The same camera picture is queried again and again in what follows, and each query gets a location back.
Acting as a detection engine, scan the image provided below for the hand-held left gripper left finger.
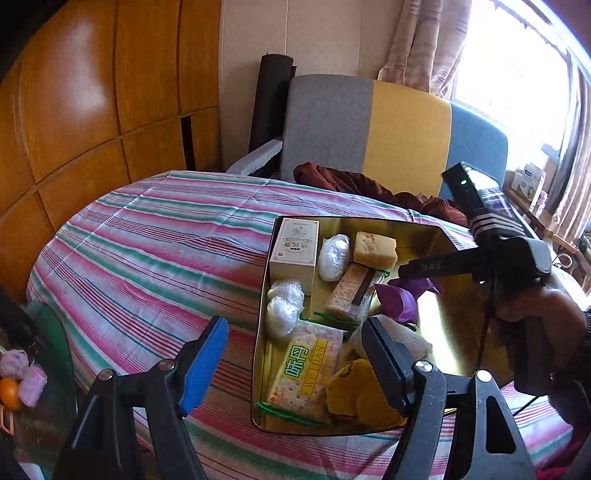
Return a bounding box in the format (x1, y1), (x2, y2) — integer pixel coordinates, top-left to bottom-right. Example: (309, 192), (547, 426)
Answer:
(53, 315), (230, 480)

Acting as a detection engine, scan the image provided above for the wooden side shelf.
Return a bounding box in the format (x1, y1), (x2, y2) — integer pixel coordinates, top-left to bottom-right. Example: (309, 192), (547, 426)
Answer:
(503, 171), (591, 278)

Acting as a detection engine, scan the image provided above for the grey yellow blue sofa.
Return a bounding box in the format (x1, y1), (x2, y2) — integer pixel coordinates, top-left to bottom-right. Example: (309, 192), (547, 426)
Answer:
(226, 74), (509, 208)

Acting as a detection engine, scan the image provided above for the glass side table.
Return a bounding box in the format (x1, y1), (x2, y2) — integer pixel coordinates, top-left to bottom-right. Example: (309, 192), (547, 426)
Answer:
(0, 295), (79, 480)

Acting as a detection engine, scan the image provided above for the white carton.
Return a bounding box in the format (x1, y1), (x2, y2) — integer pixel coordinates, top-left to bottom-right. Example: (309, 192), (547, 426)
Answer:
(512, 162), (548, 201)

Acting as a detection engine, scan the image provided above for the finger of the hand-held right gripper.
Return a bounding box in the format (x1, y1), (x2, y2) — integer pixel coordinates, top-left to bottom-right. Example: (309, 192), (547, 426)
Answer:
(398, 247), (490, 280)

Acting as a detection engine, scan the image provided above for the orange fruit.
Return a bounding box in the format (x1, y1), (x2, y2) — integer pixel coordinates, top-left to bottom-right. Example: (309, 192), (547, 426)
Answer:
(0, 377), (23, 411)

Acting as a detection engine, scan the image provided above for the beige patterned curtain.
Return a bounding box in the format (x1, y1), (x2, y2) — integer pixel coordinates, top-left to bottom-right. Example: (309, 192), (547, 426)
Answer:
(378, 0), (472, 97)
(551, 51), (591, 241)

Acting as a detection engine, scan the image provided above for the dark red blanket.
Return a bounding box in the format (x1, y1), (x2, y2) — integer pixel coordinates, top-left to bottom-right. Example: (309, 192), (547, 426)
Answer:
(293, 161), (469, 227)

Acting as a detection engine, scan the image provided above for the wooden wardrobe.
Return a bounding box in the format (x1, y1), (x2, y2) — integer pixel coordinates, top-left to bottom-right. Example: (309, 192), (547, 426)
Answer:
(0, 0), (222, 305)

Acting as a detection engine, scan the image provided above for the cream cardboard box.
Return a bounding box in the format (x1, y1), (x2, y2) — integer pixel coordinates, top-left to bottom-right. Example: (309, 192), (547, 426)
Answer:
(269, 218), (320, 296)

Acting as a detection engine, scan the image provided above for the purple candy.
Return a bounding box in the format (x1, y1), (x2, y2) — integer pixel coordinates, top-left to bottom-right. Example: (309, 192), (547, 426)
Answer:
(374, 277), (441, 324)

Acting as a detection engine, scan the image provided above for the pale pink soft toy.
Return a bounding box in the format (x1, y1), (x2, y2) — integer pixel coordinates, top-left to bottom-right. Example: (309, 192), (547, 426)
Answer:
(0, 348), (31, 379)

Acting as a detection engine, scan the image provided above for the green label cracker packet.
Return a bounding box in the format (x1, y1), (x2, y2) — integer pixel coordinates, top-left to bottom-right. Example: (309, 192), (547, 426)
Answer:
(253, 318), (345, 423)

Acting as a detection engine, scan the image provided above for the striped tablecloth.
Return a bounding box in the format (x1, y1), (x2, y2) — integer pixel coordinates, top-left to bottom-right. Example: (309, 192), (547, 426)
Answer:
(25, 170), (583, 480)

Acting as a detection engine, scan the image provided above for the person's right hand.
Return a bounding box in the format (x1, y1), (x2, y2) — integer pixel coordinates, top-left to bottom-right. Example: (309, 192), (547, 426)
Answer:
(492, 277), (589, 416)

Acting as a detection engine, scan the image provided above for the brown sandwich cracker packet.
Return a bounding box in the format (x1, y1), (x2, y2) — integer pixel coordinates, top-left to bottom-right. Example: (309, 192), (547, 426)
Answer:
(322, 263), (377, 324)

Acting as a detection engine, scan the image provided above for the bright window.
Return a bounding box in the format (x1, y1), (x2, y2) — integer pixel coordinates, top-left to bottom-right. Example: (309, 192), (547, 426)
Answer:
(450, 0), (573, 158)

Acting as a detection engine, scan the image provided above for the yellow sponge block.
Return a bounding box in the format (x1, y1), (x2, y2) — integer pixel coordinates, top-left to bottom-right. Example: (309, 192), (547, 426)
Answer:
(353, 231), (399, 271)

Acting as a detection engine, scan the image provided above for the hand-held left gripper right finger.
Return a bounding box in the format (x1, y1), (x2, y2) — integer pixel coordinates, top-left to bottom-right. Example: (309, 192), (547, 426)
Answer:
(361, 315), (539, 480)

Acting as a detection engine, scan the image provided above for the gold metal tin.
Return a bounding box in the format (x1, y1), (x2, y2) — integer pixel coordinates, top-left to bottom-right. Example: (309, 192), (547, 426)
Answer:
(250, 216), (532, 437)

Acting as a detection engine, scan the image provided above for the black rolled mat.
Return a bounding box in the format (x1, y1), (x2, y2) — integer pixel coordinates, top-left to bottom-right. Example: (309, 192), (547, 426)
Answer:
(248, 54), (298, 155)

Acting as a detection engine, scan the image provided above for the white plastic bag ball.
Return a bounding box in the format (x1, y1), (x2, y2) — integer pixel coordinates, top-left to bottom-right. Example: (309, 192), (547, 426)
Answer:
(269, 295), (303, 340)
(318, 234), (352, 281)
(268, 279), (305, 301)

